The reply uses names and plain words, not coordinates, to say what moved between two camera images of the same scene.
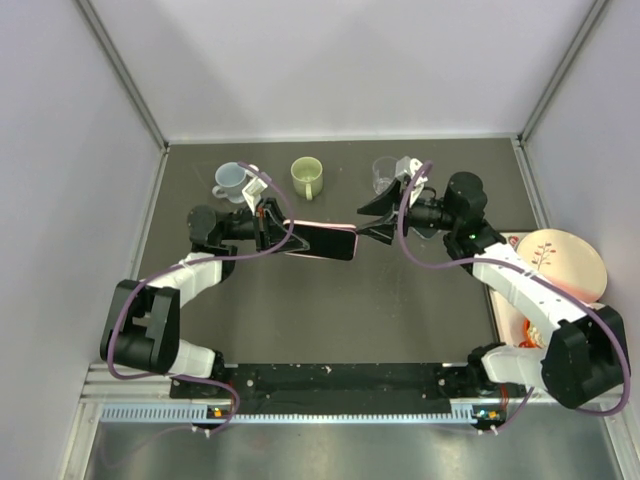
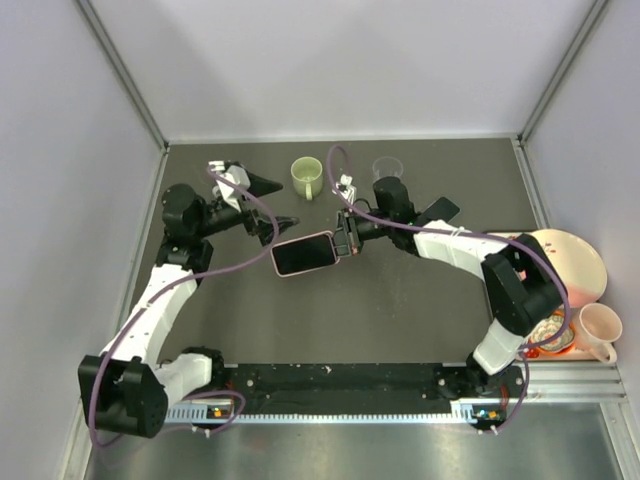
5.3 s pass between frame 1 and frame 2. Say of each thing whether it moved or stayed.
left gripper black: moved
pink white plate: stayed
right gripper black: moved
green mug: stayed
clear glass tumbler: stayed
